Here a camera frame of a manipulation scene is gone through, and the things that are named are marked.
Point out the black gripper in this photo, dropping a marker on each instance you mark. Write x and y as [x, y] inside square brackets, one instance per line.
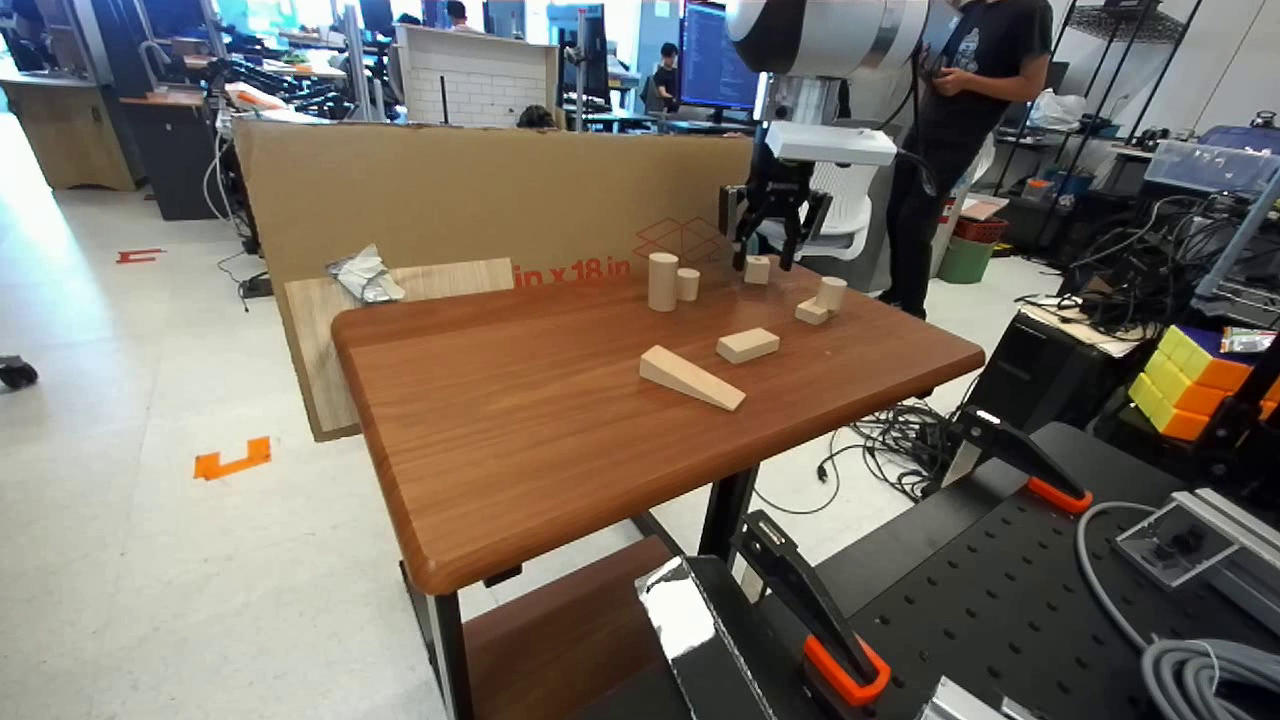
[778, 190]

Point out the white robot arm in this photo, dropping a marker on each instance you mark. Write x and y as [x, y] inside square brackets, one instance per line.
[832, 42]

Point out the small wooden cylinder block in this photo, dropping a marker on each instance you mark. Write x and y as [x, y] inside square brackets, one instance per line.
[832, 292]

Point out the small flat wooden block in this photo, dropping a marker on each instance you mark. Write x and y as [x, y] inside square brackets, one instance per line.
[808, 314]

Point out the short wooden cylinder block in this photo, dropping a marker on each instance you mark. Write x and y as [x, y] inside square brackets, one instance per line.
[689, 285]

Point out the rectangular wooden block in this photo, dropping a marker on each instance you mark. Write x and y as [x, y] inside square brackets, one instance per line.
[749, 347]

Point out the tall wooden cylinder block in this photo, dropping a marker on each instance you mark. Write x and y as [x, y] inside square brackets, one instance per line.
[663, 283]

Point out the wooden wedge block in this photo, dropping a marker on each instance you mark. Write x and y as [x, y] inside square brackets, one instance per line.
[685, 377]

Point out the white office chair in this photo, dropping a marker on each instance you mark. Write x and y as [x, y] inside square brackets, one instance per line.
[855, 223]

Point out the blue computer monitor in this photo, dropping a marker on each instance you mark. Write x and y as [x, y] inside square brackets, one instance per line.
[714, 60]

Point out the green bin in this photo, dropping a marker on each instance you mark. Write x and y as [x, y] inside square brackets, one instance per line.
[962, 260]

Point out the distant seated person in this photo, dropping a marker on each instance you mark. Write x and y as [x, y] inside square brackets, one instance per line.
[667, 83]

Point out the standing person in black shirt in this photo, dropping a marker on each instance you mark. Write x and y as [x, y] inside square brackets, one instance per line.
[967, 122]

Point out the black side cabinet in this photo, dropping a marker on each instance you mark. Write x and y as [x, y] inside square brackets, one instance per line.
[1044, 373]

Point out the large cardboard box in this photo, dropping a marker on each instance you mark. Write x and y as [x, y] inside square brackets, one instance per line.
[465, 194]

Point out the small black clamp orange tip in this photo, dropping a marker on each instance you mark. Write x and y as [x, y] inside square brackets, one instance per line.
[1022, 456]

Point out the white panel board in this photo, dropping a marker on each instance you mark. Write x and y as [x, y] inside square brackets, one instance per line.
[475, 83]

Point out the large black clamp orange tip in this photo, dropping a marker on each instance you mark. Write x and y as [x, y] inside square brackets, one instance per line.
[800, 594]

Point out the crumpled white plastic sheet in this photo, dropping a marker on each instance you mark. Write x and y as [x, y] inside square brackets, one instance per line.
[361, 273]

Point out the black perforated breadboard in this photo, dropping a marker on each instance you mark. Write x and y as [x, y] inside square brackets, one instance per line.
[1013, 603]

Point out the light wooden board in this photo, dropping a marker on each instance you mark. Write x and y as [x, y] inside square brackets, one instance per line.
[316, 360]

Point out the grey electrical box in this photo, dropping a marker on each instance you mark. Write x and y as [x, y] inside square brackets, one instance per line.
[1195, 543]

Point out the orange floor tape marker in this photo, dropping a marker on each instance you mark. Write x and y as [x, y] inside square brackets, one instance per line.
[229, 462]

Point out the red floor tape marker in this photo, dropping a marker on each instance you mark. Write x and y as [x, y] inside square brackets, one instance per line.
[139, 254]

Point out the small black floor object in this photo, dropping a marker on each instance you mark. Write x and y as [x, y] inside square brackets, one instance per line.
[19, 373]

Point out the black table frame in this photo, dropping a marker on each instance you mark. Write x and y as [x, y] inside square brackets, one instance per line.
[725, 515]

